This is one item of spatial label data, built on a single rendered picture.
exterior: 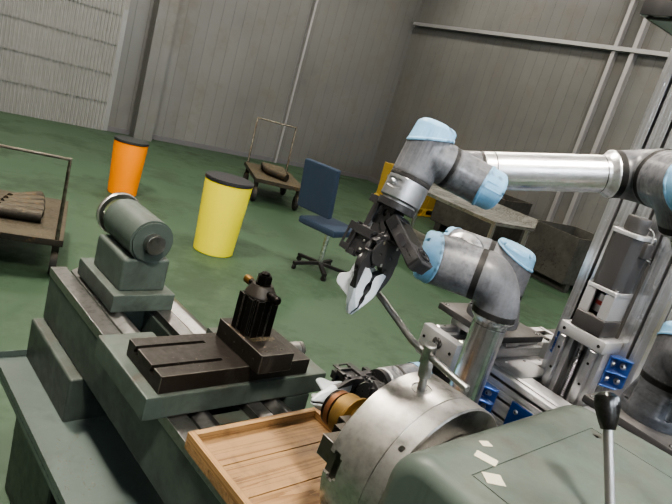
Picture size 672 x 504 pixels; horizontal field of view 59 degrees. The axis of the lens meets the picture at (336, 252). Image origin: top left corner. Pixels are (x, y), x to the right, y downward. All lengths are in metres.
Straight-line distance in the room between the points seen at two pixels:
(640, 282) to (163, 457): 1.25
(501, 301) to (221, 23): 9.98
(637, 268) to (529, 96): 9.20
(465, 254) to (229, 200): 4.01
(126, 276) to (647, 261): 1.44
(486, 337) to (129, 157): 5.54
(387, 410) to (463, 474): 0.23
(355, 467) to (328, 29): 11.28
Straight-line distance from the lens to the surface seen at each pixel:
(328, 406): 1.19
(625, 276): 1.66
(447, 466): 0.82
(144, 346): 1.51
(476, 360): 1.36
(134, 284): 1.91
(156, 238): 1.84
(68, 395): 1.93
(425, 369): 1.00
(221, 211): 5.20
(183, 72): 10.83
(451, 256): 1.30
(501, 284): 1.30
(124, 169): 6.58
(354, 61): 12.43
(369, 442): 0.98
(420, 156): 1.03
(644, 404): 1.52
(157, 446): 1.51
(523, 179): 1.22
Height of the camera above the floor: 1.66
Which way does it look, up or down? 15 degrees down
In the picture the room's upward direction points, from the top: 17 degrees clockwise
